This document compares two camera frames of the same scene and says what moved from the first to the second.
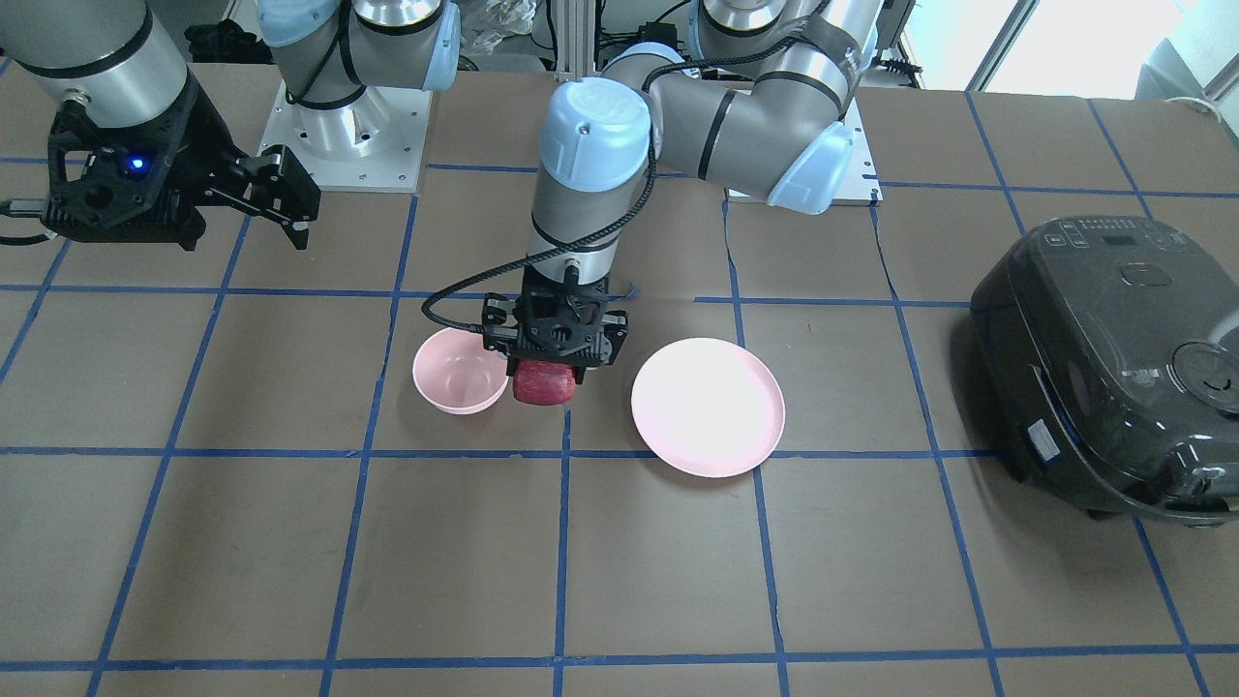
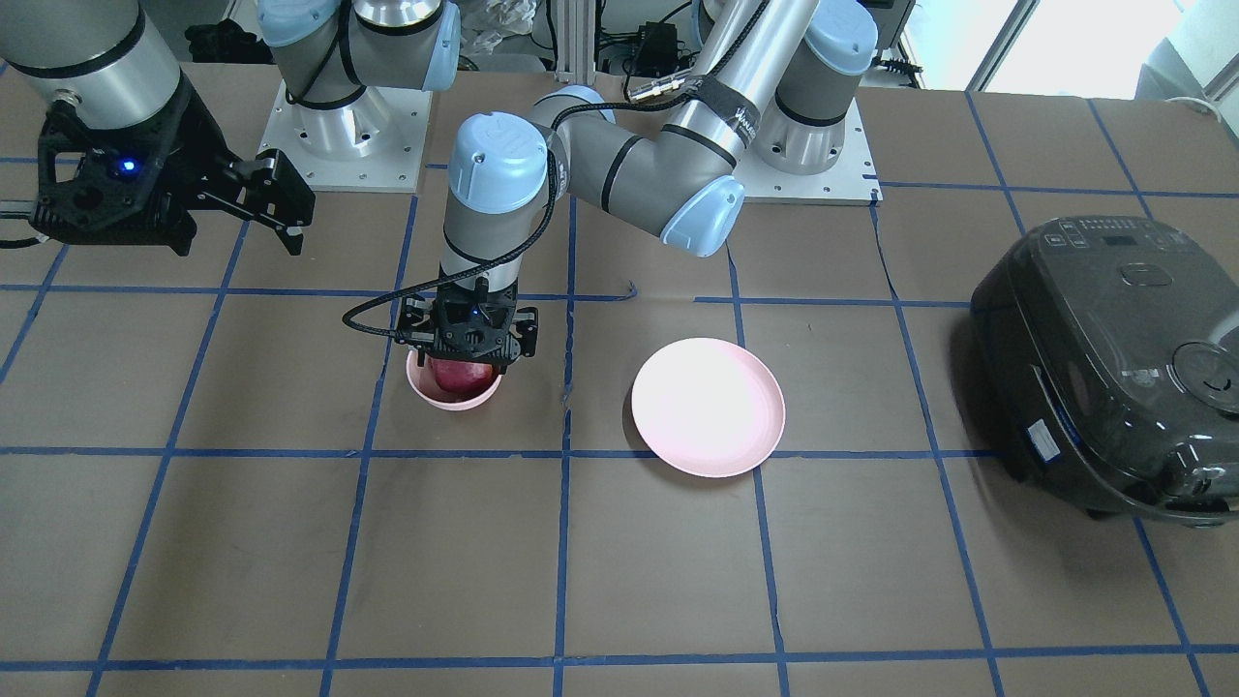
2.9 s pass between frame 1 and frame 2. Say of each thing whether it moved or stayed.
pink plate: stayed
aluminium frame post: stayed
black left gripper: moved
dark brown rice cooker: stayed
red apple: moved
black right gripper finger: stayed
